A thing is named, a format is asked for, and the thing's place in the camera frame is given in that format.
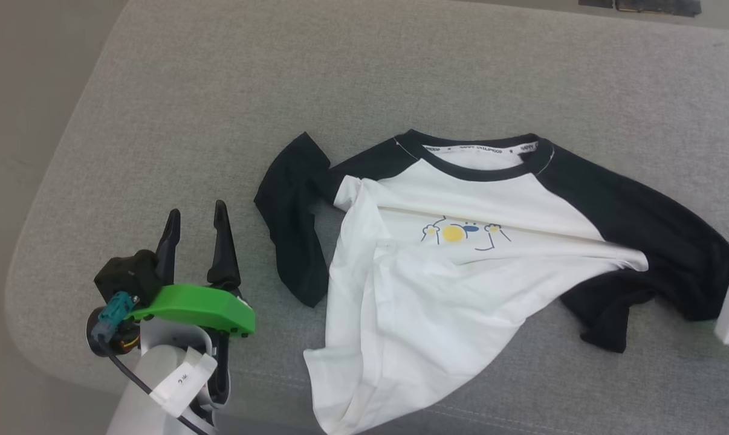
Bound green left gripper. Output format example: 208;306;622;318
86;200;257;358

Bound black and white T-shirt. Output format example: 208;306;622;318
254;129;729;435

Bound long black floor mat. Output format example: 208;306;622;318
615;0;702;18

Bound white left cable label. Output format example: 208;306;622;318
149;347;218;419

